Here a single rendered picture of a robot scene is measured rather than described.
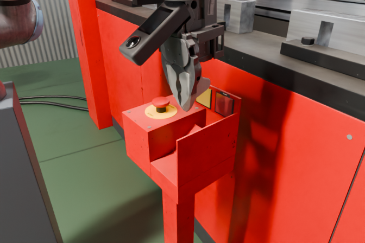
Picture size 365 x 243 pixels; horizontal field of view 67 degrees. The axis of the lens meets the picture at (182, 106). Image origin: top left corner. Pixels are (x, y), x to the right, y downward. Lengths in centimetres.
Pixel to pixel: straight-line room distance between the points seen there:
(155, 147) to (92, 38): 134
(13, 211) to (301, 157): 76
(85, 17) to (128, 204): 109
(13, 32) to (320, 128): 73
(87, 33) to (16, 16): 105
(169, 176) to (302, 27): 47
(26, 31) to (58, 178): 107
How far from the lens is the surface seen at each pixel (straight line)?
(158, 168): 57
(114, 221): 142
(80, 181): 166
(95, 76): 190
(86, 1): 179
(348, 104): 57
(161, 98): 60
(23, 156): 82
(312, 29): 73
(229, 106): 56
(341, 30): 69
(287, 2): 110
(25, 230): 98
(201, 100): 62
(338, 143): 61
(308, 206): 73
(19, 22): 80
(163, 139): 58
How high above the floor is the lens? 107
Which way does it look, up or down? 28 degrees down
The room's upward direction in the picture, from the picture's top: straight up
